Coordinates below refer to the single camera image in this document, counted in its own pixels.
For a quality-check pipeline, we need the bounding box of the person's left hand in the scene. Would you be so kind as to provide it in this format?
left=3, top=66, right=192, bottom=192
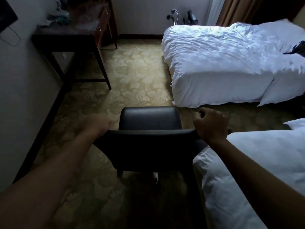
left=80, top=114, right=112, bottom=139

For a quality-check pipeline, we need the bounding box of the person's right hand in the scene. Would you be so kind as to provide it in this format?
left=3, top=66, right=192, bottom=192
left=193, top=107, right=229, bottom=144

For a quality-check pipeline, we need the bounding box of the black leather chair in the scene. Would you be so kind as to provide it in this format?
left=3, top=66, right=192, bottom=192
left=93, top=106, right=209, bottom=229

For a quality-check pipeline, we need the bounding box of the person's right forearm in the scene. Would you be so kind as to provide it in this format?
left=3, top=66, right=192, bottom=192
left=207, top=138, right=305, bottom=229

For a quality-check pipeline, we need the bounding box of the person's left forearm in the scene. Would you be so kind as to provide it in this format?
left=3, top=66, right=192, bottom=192
left=0, top=131, right=100, bottom=229

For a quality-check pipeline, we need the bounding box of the white duvet bed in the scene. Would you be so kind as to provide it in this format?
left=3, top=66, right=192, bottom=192
left=193, top=118, right=305, bottom=229
left=162, top=18, right=305, bottom=108

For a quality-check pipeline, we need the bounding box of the black hair dryer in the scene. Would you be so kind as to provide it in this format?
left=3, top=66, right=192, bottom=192
left=183, top=10, right=199, bottom=25

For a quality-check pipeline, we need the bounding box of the chrome gooseneck lamp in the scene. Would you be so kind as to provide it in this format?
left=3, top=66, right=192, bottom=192
left=166, top=9, right=179, bottom=26

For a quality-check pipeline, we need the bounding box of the white sheer curtain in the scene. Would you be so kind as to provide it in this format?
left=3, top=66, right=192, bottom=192
left=204, top=0, right=226, bottom=27

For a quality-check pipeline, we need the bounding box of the brown curtain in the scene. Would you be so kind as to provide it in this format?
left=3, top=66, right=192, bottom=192
left=216, top=0, right=265, bottom=27

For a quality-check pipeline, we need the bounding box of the dark cloth item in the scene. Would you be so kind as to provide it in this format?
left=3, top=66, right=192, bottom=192
left=283, top=40, right=305, bottom=57

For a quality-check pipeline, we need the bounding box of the dark wooden desk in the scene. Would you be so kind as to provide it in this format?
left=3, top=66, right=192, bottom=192
left=31, top=9, right=112, bottom=90

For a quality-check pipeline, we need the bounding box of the clear plastic bag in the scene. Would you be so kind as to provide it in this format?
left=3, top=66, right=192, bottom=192
left=71, top=2, right=108, bottom=34

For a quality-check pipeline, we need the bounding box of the teal crumpled item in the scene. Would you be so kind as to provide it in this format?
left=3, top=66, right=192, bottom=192
left=45, top=9, right=71, bottom=26

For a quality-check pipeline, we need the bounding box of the black cable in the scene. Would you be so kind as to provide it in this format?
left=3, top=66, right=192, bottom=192
left=0, top=26, right=22, bottom=48

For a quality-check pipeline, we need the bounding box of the black wall television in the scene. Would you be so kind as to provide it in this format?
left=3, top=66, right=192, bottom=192
left=0, top=0, right=19, bottom=34

